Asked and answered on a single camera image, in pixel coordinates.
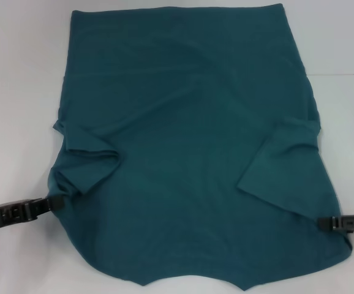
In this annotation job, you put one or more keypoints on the teal blue t-shirt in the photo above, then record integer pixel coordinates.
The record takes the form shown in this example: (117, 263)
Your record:
(180, 137)

